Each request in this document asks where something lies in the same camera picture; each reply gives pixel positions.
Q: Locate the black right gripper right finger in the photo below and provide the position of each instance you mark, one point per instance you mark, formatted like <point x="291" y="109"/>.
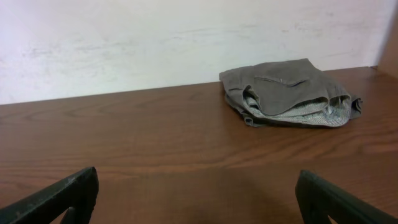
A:
<point x="320" y="202"/>

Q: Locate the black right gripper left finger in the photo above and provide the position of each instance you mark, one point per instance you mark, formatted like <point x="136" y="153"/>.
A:
<point x="75" y="196"/>

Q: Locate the folded grey shorts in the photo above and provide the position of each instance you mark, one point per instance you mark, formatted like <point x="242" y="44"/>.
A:
<point x="292" y="92"/>

